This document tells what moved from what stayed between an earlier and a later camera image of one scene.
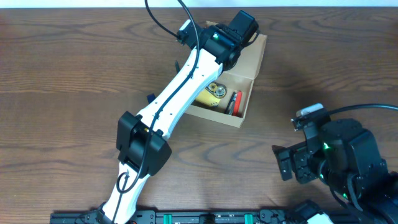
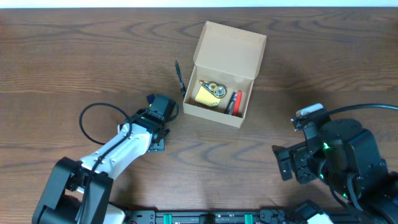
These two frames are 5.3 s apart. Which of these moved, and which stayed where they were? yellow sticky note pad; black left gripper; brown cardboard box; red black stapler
Moved: black left gripper
Stayed: red black stapler; brown cardboard box; yellow sticky note pad
